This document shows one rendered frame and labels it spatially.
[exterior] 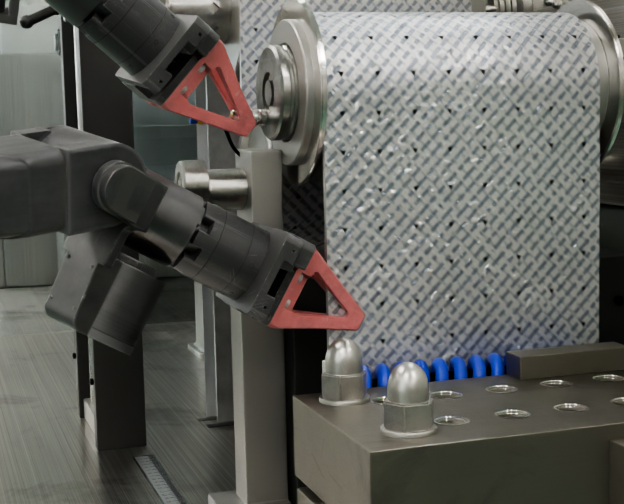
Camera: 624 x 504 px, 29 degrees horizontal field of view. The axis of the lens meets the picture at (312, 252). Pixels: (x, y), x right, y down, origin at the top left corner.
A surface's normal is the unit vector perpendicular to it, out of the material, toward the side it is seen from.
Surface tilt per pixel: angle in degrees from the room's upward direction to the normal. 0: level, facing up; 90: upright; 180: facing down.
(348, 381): 90
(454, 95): 90
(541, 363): 90
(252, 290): 60
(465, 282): 90
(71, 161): 101
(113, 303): 81
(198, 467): 0
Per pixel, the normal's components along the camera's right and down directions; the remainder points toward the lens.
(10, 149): 0.05, -0.95
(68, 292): -0.59, -0.29
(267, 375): 0.31, 0.11
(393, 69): 0.29, -0.18
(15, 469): -0.03, -0.99
